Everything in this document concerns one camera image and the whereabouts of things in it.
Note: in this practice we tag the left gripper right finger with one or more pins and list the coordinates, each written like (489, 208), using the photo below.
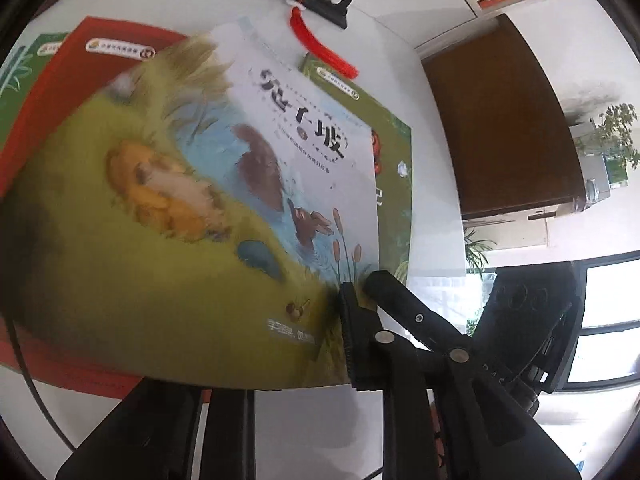
(442, 418)

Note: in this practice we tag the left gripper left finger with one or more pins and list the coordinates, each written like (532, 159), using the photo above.
(152, 433)

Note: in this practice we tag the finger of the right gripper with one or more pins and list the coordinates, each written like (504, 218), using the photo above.
(425, 325)

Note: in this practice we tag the rabbit hill picture book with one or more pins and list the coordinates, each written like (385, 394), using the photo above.
(193, 219)

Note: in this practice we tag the olive green insect book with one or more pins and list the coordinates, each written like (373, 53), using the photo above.
(391, 145)

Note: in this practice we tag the brown wooden cabinet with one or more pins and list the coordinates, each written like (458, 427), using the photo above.
(507, 135)

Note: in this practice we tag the potted green plant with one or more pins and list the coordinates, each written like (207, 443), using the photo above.
(611, 137)

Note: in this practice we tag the dark red thin book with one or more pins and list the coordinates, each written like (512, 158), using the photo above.
(92, 55)

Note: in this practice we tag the green leafy book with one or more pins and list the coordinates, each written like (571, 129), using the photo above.
(20, 72)

